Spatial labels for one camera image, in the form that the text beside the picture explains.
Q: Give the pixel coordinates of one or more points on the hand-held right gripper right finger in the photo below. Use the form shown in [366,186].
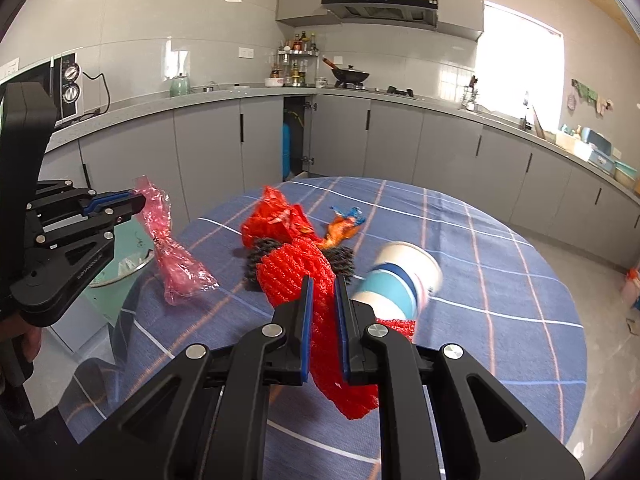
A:
[342,332]

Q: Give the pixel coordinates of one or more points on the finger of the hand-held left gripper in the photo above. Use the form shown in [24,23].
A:
[107,201]
[70,270]

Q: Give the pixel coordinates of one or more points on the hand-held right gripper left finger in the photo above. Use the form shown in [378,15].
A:
[306,332]

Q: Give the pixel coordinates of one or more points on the teal waste bin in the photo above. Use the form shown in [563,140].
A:
[122,265]

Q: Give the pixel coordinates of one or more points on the red foam net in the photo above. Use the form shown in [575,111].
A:
[290,270]

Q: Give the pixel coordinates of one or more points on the striped paper cup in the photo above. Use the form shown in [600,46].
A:
[400,280]

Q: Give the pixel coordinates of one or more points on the pink plastic bag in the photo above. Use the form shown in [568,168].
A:
[172,265]

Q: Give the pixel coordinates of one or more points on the person's left hand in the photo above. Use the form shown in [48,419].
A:
[32,345]

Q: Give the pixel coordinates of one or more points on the black microwave oven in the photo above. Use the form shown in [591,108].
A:
[67,85]

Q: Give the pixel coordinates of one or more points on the black foam net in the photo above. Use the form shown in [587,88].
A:
[345,262]

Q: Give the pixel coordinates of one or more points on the orange blue snack wrapper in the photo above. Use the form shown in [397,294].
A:
[342,230]

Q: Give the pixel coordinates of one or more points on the red plastic bag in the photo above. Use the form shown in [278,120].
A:
[277,220]

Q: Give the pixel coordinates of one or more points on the grey kitchen counter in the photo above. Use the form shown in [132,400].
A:
[210,145]

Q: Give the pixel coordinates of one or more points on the green kettle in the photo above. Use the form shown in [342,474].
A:
[180,86]

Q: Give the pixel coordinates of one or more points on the blue cylinder inside cabinet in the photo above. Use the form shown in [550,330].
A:
[288,150]

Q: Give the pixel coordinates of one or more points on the metal spice rack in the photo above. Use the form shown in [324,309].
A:
[295,67]

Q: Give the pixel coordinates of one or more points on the gas stove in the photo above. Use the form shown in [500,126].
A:
[397,92]

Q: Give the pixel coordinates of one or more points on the black wok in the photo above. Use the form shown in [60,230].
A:
[350,76]

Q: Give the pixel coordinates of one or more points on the metal utensil holder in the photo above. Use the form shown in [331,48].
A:
[471,95]

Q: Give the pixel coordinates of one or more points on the metal faucet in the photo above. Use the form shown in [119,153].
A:
[525,112]

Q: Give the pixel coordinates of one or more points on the wooden cutting board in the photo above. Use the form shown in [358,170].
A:
[539,122]

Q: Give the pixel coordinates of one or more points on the white storage box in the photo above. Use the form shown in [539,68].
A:
[570,142]

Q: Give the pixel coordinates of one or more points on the blue storage box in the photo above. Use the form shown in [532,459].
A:
[599,147]

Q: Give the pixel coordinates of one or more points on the bright window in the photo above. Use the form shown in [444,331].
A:
[517,65]

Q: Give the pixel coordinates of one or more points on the teal storage container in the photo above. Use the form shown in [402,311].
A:
[625,172]

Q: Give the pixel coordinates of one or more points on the black range hood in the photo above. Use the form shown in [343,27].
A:
[380,7]

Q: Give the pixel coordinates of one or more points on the white wall outlet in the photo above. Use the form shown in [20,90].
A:
[245,52]

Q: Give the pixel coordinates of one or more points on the wall hanging decoration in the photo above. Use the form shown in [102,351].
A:
[592,95]

